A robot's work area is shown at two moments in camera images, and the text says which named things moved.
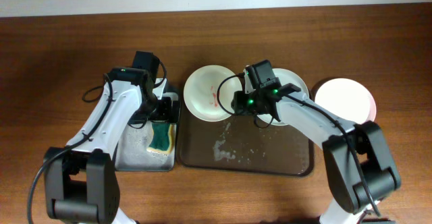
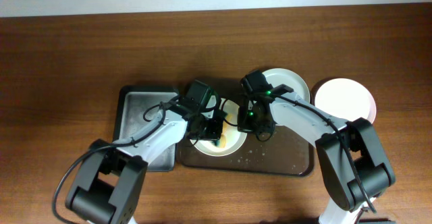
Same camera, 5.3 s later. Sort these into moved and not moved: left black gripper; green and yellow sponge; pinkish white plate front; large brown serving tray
Moved: left black gripper; green and yellow sponge
Not moved: large brown serving tray; pinkish white plate front
